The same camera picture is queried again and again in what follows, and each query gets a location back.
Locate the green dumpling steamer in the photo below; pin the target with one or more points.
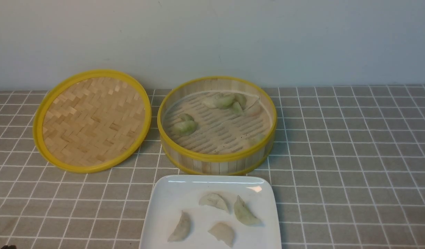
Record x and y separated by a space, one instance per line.
224 101
185 117
184 128
256 139
237 109

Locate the pale dumpling plate upper middle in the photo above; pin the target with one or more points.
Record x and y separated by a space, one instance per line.
214 200

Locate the pale dumpling plate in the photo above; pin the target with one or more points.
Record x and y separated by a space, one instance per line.
182 229
214 200
223 232

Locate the white square plate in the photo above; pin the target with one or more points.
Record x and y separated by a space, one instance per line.
175 193

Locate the green dumpling plate right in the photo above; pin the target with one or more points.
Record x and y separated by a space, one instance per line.
243 214

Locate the pale dumpling plate lower middle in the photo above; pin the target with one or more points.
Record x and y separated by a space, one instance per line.
223 232

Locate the pale dumpling plate left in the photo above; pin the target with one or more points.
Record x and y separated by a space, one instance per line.
182 229

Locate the bamboo steamer basket yellow rim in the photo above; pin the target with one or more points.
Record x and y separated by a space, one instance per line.
219 146

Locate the pale dumpling steamer top left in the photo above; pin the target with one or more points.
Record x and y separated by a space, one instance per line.
211 102

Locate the bamboo steamer lid yellow rim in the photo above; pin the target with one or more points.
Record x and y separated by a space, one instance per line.
92 121

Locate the dark object bottom left corner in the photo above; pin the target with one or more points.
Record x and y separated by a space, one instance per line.
9 247

